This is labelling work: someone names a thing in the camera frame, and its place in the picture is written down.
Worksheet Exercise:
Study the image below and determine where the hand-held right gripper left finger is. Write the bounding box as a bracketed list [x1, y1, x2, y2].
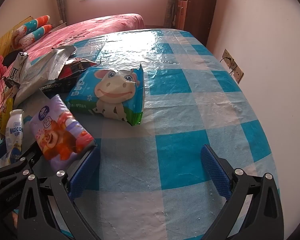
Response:
[18, 147, 102, 240]

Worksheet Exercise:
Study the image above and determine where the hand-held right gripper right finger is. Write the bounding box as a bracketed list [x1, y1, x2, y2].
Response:
[200, 144, 284, 240]

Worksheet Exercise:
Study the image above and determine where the white plastic yogurt bottle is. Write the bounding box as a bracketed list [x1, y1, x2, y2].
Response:
[5, 109, 24, 165]

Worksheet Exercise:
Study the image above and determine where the yellow green snack wrapper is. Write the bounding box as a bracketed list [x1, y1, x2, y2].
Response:
[0, 97, 14, 138]

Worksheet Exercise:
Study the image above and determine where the purple cartoon tissue pack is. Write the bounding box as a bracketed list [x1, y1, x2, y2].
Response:
[29, 94, 94, 169]

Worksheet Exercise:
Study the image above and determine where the white feather print wipes bag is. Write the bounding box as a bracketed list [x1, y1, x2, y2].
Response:
[14, 79, 53, 105]

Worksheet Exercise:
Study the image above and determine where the black gold coffee stick sachet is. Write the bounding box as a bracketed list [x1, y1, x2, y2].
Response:
[39, 79, 78, 93]

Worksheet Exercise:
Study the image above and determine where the blue cartoon cow wipes pack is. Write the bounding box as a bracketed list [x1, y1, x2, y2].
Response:
[65, 64, 145, 127]

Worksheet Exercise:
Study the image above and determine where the blue white checkered tablecloth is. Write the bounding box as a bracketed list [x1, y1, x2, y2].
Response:
[0, 27, 280, 240]

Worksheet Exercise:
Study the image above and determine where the black white printed wrapper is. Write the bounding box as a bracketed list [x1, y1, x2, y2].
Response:
[11, 52, 31, 85]

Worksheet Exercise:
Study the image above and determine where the dark cloth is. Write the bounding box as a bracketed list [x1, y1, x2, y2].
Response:
[2, 51, 18, 65]

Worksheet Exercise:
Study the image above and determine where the red black snack wrapper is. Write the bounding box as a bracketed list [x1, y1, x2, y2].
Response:
[56, 58, 100, 80]

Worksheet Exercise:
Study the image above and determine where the yellow headboard cover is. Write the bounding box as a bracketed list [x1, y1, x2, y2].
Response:
[0, 16, 32, 55]

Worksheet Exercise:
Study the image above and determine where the red teal cartoon pillow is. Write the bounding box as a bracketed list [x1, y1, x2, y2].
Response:
[15, 24, 53, 47]
[14, 15, 50, 34]

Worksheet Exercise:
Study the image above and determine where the bed with pink blanket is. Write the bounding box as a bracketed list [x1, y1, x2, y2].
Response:
[0, 13, 145, 140]

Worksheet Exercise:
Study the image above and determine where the patterned window curtain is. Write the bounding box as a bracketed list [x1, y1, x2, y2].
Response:
[54, 0, 67, 23]
[165, 0, 177, 28]

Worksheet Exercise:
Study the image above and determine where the brown wooden cabinet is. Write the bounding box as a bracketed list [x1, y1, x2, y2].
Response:
[175, 0, 218, 47]

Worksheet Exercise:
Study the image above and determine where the beige wall socket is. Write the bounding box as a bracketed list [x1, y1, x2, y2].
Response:
[222, 49, 244, 84]

